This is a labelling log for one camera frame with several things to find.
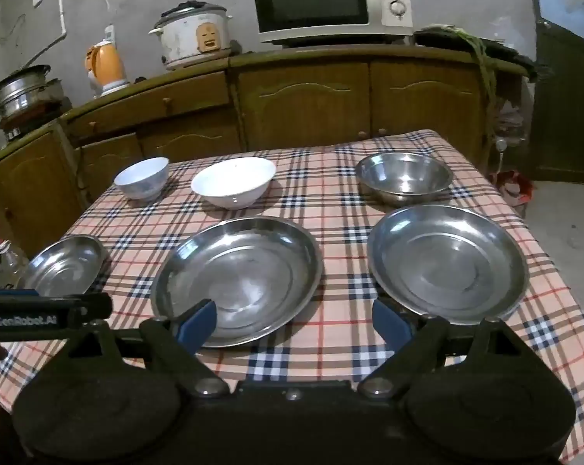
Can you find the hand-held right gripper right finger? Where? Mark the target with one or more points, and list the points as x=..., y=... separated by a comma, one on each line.
x=391, y=322

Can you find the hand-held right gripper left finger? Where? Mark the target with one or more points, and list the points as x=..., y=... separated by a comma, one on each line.
x=197, y=324

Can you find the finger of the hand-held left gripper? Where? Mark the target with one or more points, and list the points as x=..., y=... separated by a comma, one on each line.
x=30, y=322

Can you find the small steel bowl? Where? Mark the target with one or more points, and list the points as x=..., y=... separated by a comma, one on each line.
x=62, y=269

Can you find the large steel plate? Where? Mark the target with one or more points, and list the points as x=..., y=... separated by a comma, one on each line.
x=243, y=276

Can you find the large steel basin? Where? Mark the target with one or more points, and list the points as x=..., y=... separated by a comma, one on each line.
x=447, y=266

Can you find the wide white bowl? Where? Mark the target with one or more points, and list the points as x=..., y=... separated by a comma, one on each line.
x=234, y=184

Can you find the small patterned white bowl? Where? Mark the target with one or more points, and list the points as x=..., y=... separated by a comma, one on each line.
x=142, y=179

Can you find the cooking oil bottle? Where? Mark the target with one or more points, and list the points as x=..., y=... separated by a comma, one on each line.
x=9, y=266

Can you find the plaid tablecloth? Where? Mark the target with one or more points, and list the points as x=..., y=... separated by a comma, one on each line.
x=330, y=193

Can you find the red plastic bag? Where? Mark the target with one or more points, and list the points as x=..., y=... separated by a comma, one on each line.
x=512, y=189

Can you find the small round white object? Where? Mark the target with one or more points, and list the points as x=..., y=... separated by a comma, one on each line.
x=500, y=145

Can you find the crumpled white plastic bag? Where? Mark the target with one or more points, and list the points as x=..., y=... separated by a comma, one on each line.
x=509, y=118

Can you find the stacked steel steamer pot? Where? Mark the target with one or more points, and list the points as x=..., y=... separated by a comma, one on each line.
x=21, y=87

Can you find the brown wooden kitchen cabinet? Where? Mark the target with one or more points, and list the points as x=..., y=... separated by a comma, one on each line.
x=301, y=101

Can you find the orange electric kettle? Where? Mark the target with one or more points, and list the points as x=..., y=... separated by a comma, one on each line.
x=109, y=65

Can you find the green leafy vegetables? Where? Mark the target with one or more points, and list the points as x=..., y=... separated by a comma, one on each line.
x=483, y=65

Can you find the dark green door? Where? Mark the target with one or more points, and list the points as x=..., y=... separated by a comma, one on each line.
x=563, y=106

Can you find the white rice cooker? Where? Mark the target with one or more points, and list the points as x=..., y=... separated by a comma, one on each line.
x=185, y=38

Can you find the dark tray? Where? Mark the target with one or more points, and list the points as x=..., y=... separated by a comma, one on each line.
x=505, y=53

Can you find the white hanging power plug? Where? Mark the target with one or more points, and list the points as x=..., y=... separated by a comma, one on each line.
x=109, y=34

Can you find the white microwave oven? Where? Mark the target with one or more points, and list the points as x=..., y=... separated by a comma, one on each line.
x=311, y=2

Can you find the white wall conduit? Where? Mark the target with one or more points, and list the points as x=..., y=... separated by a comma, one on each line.
x=62, y=0

